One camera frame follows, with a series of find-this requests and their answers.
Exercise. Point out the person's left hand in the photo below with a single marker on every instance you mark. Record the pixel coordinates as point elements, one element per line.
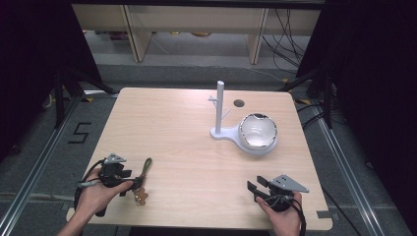
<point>98,196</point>

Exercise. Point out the aluminium floor rail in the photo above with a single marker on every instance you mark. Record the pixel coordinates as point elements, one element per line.
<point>36,167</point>
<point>347,170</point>

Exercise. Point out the dark curtain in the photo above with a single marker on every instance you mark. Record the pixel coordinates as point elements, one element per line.
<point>373,82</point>
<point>36,65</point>

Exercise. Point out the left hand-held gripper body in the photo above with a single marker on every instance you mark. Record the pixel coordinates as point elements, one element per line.
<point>111,170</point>

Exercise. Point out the grey tape strip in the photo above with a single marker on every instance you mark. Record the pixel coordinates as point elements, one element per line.
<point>324,214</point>

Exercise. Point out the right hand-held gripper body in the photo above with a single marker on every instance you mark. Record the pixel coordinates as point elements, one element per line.
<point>284,187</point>

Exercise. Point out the person's right hand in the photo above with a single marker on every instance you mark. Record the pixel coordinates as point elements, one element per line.
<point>282,219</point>

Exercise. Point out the white jewelry stand with pole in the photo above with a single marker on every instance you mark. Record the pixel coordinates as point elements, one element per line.
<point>219,108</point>

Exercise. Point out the black metal stand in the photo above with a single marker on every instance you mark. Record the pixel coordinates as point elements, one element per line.
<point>327,98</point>
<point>60,98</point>

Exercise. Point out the light wooden desk frame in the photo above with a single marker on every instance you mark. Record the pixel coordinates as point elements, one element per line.
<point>196,19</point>

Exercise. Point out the dark round table hole cover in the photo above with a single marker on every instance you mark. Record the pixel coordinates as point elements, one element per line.
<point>239,103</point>

